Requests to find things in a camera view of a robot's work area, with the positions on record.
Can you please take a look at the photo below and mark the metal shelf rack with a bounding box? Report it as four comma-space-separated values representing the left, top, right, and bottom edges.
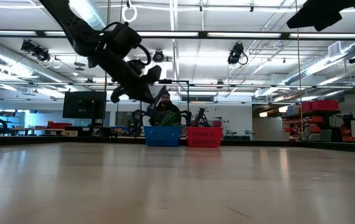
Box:
282, 99, 355, 143

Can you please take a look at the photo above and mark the red plastic bin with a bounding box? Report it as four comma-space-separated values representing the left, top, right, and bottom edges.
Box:
186, 126, 224, 148

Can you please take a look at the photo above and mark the person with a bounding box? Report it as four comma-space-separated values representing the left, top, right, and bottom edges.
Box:
148, 91, 182, 127

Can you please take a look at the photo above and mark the blue plastic bin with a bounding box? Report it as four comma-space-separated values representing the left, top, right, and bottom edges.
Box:
143, 125, 182, 147

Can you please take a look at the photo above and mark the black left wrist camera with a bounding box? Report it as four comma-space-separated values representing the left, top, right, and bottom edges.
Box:
126, 59, 163, 85

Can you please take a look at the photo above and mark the red storage bin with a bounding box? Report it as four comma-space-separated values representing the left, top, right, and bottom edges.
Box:
311, 99, 340, 111

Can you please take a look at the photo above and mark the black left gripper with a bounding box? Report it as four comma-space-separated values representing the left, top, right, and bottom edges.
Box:
98, 57, 168, 113

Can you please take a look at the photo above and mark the black aluminium rig frame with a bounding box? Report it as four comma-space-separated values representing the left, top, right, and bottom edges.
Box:
0, 29, 355, 154

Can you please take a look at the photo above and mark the green braided USB cable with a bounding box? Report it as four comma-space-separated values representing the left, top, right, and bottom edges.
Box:
158, 111, 179, 127

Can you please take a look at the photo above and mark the silver ventilation duct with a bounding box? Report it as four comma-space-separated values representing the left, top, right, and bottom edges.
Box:
285, 40, 355, 86
0, 37, 72, 85

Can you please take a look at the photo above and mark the white hanging ring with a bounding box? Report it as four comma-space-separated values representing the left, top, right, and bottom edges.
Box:
121, 3, 138, 24

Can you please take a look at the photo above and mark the black monitor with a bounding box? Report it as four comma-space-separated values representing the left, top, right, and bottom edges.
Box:
62, 90, 108, 120

